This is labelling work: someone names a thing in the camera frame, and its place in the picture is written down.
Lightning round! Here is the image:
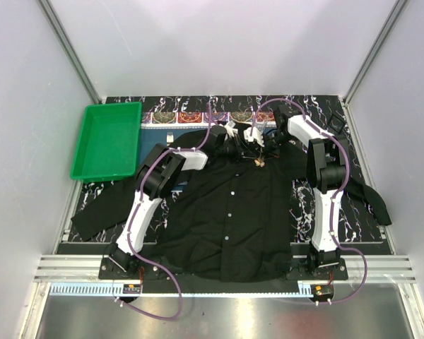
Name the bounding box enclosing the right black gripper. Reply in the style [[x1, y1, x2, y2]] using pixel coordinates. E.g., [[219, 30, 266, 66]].
[[254, 131, 294, 162]]

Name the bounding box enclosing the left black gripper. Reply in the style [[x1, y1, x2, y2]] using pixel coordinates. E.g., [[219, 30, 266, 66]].
[[215, 135, 257, 165]]

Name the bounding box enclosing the gold brooch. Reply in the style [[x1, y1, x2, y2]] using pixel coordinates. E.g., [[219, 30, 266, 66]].
[[254, 150, 266, 167]]

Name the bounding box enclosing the black button shirt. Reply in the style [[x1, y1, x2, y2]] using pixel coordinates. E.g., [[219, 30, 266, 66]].
[[70, 121, 393, 284]]

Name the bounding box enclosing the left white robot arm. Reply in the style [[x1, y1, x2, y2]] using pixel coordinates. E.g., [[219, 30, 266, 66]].
[[109, 122, 264, 280]]

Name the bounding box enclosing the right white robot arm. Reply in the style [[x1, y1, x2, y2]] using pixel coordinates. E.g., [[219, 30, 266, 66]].
[[266, 105, 350, 280]]

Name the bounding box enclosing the black brooch box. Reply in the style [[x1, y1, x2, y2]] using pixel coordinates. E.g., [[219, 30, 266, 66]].
[[327, 114, 346, 135]]

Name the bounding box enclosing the clear drinking glass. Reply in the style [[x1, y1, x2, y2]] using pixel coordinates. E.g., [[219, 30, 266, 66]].
[[254, 112, 268, 133]]

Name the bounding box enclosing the silver fork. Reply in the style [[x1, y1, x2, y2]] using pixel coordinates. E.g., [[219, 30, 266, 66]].
[[166, 132, 174, 143]]

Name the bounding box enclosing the blue patterned placemat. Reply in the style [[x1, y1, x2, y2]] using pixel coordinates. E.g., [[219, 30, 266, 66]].
[[137, 111, 282, 194]]

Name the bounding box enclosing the green plastic tray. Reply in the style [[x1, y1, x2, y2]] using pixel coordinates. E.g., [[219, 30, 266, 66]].
[[70, 102, 142, 182]]

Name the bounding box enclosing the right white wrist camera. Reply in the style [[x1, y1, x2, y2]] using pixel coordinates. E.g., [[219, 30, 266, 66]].
[[243, 126, 264, 147]]

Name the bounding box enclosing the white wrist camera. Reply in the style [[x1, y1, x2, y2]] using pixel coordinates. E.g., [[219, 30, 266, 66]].
[[243, 126, 264, 147], [224, 121, 238, 138]]

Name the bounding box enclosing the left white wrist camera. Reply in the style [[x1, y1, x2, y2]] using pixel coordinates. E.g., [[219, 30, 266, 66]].
[[224, 121, 238, 138]]

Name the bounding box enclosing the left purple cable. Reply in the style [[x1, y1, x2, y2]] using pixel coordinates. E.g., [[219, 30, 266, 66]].
[[126, 102, 215, 321]]

